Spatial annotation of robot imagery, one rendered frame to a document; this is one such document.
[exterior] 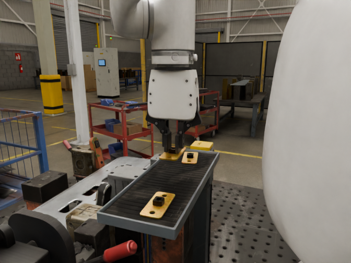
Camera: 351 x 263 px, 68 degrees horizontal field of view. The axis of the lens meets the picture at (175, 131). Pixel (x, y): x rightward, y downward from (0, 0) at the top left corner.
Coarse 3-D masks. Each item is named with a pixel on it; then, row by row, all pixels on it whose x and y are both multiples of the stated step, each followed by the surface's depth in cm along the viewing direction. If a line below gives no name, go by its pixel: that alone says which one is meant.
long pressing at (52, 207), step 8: (120, 160) 112; (128, 160) 112; (136, 160) 112; (144, 160) 112; (104, 168) 103; (112, 168) 103; (88, 176) 96; (96, 176) 96; (104, 176) 96; (80, 184) 90; (88, 184) 90; (96, 184) 90; (64, 192) 84; (72, 192) 84; (80, 192) 84; (96, 192) 84; (48, 200) 80; (56, 200) 79; (64, 200) 79; (72, 200) 79; (80, 200) 79; (88, 200) 79; (40, 208) 75; (48, 208) 75; (56, 208) 75; (56, 216) 71; (64, 216) 71; (64, 224) 67
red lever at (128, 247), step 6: (114, 246) 38; (120, 246) 37; (126, 246) 36; (132, 246) 36; (108, 252) 38; (114, 252) 37; (120, 252) 37; (126, 252) 36; (132, 252) 36; (96, 258) 40; (102, 258) 39; (108, 258) 38; (114, 258) 37; (120, 258) 37
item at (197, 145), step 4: (192, 144) 81; (196, 144) 81; (200, 144) 81; (204, 144) 81; (208, 144) 81; (212, 144) 81; (192, 148) 79; (196, 148) 79; (200, 148) 78; (204, 148) 78; (208, 148) 78
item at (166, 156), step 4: (172, 148) 56; (184, 148) 59; (164, 152) 56; (168, 152) 56; (172, 152) 55; (180, 152) 56; (160, 156) 54; (164, 156) 54; (168, 156) 54; (172, 156) 54; (176, 156) 54; (172, 160) 52; (176, 160) 52
